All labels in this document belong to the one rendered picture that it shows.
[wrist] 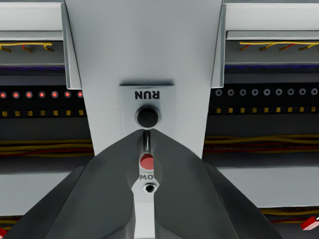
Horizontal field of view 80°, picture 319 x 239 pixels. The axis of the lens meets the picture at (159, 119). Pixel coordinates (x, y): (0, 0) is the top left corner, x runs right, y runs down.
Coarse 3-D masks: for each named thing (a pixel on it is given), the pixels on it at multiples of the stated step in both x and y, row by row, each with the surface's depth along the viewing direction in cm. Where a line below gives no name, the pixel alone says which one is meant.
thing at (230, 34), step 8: (232, 32) 17; (240, 32) 17; (248, 32) 17; (256, 32) 17; (264, 32) 17; (272, 32) 17; (280, 32) 17; (288, 32) 17; (296, 32) 17; (304, 32) 17; (312, 32) 17
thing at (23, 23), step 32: (0, 0) 11; (32, 0) 11; (64, 0) 11; (0, 32) 16; (32, 32) 16; (64, 32) 12; (0, 64) 19; (32, 64) 19; (64, 64) 19; (0, 96) 31; (32, 96) 31; (64, 96) 31
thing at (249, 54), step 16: (240, 48) 19; (256, 48) 20; (272, 48) 20; (288, 48) 20; (304, 48) 19; (240, 64) 21; (256, 64) 21; (272, 64) 21; (288, 64) 21; (304, 64) 22
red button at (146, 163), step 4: (144, 156) 16; (148, 156) 16; (152, 156) 16; (140, 160) 16; (144, 160) 16; (148, 160) 16; (152, 160) 16; (140, 164) 17; (144, 164) 16; (148, 164) 16; (152, 164) 16; (144, 168) 17; (148, 168) 17; (152, 168) 17
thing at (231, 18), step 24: (240, 0) 12; (264, 0) 12; (288, 0) 12; (312, 0) 12; (240, 24) 15; (264, 24) 15; (288, 24) 15; (312, 24) 15; (216, 48) 13; (216, 72) 13
